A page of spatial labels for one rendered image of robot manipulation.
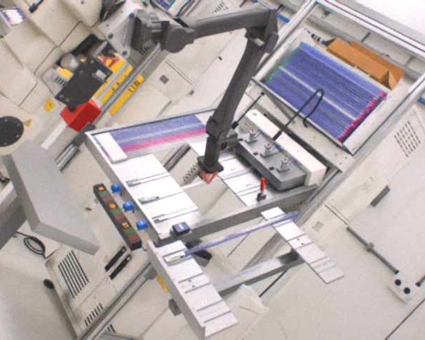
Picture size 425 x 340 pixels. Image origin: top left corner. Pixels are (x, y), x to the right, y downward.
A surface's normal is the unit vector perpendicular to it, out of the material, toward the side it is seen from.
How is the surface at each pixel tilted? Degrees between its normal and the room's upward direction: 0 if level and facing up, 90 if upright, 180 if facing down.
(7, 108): 90
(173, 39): 90
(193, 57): 90
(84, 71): 90
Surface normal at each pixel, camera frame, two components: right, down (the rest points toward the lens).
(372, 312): -0.53, -0.38
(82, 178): 0.53, 0.55
